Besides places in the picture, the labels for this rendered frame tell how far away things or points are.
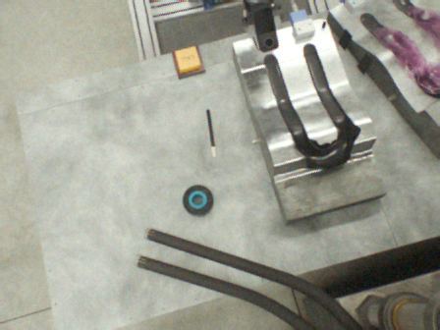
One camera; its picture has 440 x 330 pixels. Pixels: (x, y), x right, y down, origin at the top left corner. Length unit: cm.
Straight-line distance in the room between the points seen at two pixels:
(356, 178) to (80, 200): 72
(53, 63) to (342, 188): 163
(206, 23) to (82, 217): 115
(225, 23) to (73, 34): 77
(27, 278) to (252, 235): 122
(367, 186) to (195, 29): 118
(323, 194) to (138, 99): 58
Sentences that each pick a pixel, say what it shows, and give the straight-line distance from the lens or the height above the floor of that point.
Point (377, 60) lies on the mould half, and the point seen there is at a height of 89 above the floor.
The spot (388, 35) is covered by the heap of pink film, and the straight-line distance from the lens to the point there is 139.
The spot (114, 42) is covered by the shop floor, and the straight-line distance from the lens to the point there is 244.
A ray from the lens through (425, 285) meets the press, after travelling 135.
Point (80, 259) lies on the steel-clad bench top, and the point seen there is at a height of 80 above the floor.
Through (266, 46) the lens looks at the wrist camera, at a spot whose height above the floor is 106.
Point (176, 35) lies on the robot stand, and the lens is 216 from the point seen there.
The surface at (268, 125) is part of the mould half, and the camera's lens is 123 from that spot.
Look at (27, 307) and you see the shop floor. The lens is 222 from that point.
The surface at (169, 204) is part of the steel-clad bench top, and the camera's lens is 129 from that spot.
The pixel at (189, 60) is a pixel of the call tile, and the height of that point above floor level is 84.
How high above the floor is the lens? 205
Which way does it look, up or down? 75 degrees down
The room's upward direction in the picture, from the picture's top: 7 degrees counter-clockwise
